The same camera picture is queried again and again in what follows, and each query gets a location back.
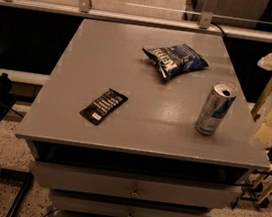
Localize black rxbar chocolate wrapper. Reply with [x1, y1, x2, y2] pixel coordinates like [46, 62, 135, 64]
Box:
[80, 89, 128, 125]

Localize grey drawer cabinet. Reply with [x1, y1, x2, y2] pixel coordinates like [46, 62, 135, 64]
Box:
[16, 19, 269, 217]

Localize blue chip bag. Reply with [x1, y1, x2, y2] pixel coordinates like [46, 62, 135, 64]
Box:
[142, 43, 209, 80]

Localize silver blue energy drink can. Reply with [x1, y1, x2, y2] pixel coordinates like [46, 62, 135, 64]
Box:
[195, 81, 237, 136]

